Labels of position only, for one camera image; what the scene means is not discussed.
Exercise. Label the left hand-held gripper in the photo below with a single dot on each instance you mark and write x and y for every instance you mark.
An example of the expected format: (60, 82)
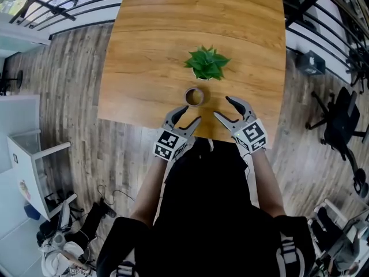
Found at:
(168, 146)

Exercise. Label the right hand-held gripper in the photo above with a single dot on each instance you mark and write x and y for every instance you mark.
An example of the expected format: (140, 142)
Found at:
(250, 136)

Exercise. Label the grey tape roll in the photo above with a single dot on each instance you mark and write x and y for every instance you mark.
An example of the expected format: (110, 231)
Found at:
(194, 105)

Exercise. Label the person's left forearm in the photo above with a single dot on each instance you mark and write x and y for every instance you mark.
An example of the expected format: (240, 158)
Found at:
(148, 195)

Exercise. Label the person's right forearm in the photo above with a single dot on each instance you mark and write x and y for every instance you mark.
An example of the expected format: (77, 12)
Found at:
(266, 183)

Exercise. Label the green plant in white pot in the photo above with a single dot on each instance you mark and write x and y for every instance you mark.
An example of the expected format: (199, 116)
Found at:
(206, 63)

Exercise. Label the black box with white logo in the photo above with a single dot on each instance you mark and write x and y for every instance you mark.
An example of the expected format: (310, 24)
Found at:
(311, 63)

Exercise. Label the person in black shirt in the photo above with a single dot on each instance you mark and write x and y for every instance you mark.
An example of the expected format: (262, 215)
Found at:
(207, 212)

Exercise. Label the black office chair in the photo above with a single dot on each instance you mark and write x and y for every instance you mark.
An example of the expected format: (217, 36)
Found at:
(341, 117)
(360, 71)

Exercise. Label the white desk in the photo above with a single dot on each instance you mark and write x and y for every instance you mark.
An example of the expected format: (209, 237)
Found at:
(29, 166)
(335, 212)

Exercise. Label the white partition panel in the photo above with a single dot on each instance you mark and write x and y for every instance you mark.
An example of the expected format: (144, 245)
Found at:
(17, 120)

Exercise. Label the blue bin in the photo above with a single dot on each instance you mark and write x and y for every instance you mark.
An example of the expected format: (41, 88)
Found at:
(32, 211)

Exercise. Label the black pedestal fan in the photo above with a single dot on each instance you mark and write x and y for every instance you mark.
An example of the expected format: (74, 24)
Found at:
(18, 78)

